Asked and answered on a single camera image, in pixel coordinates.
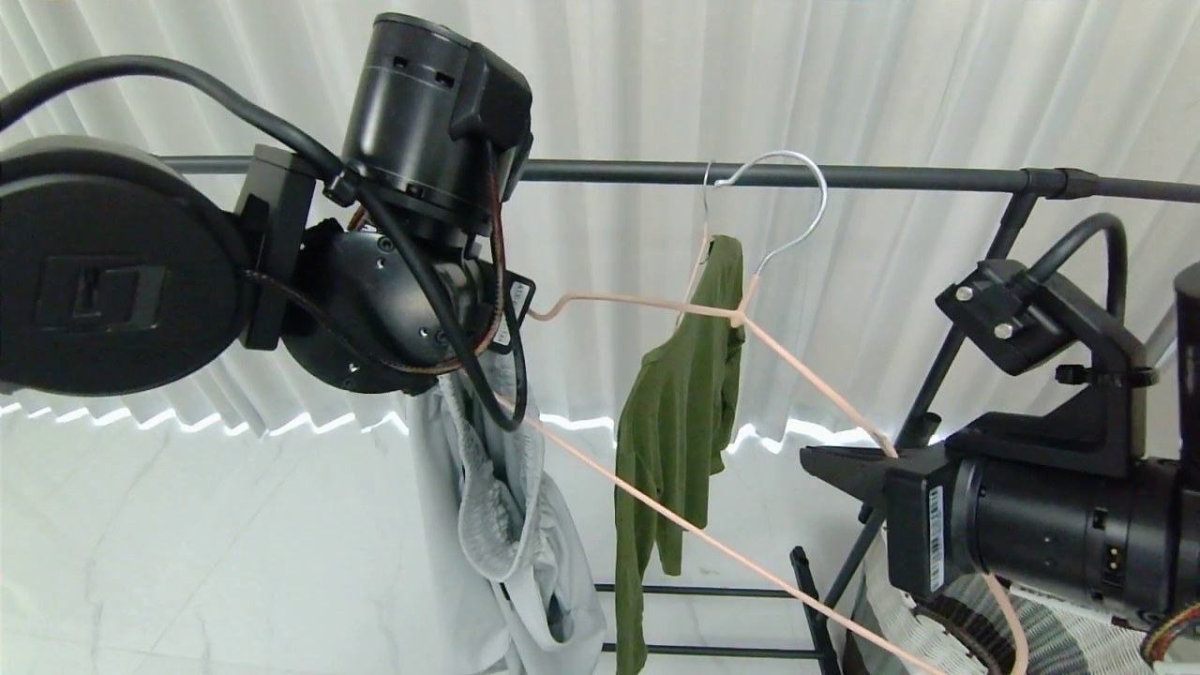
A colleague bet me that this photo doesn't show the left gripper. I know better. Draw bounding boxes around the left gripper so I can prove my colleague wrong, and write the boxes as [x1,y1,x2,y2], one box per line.
[279,223,538,397]

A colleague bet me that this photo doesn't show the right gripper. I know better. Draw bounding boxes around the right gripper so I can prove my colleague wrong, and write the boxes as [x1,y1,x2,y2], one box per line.
[884,455,1200,631]

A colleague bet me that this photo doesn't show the pale grey shorts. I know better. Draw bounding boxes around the pale grey shorts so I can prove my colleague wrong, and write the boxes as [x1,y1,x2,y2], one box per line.
[403,352,608,675]

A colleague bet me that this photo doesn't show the green printed shirt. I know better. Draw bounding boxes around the green printed shirt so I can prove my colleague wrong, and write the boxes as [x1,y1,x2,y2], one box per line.
[613,234,747,675]

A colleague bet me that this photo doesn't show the pink clothes hanger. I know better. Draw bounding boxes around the pink clothes hanger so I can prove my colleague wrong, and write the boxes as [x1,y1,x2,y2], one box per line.
[525,150,1032,675]
[675,161,718,329]

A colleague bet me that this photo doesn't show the white laundry basket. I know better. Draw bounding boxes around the white laundry basket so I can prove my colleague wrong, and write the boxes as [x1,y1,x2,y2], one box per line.
[842,539,1184,675]

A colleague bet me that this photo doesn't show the black clothes rack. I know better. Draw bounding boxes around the black clothes rack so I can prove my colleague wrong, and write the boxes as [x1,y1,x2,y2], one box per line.
[159,155,1200,675]

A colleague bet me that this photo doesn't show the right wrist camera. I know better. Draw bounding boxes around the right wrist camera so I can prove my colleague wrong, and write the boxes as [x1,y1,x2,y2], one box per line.
[936,258,1162,479]

